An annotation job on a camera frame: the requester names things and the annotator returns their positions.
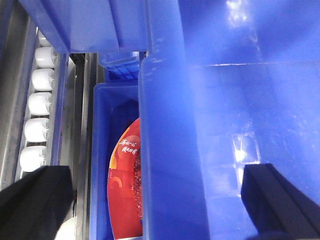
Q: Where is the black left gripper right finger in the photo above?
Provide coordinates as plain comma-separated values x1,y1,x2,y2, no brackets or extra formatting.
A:
241,163,320,240

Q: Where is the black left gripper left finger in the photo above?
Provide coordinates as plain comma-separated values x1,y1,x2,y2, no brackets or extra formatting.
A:
0,166,74,240

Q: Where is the large blue plastic bin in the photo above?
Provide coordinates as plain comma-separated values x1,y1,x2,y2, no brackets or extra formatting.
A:
139,0,320,240

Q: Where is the blue bin holding red package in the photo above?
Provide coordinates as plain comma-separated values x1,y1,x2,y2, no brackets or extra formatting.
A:
89,82,139,240

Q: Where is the upper blue plastic bin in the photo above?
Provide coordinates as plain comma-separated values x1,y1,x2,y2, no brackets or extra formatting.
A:
20,0,147,54

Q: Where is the red printed snack package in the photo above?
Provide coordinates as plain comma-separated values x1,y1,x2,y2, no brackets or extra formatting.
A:
107,118,143,240

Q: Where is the small blue ribbed crate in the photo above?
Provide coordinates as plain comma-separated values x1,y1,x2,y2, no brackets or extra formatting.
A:
98,51,140,81

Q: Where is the stainless steel conveyor side rail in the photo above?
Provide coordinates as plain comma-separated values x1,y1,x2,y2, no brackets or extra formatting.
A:
0,0,102,240

